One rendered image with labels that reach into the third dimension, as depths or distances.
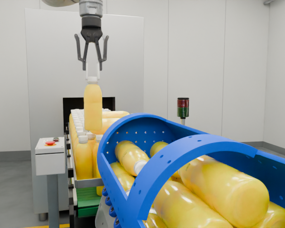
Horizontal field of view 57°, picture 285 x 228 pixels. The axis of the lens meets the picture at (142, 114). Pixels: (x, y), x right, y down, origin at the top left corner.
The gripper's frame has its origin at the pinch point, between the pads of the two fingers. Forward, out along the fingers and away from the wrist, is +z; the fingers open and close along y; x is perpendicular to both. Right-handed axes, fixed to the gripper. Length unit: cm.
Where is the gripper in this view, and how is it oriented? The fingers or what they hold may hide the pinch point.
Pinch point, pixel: (92, 71)
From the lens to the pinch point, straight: 106.6
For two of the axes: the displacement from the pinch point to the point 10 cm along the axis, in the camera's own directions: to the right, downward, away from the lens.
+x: -2.8, -1.0, 9.5
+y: 9.6, -0.3, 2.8
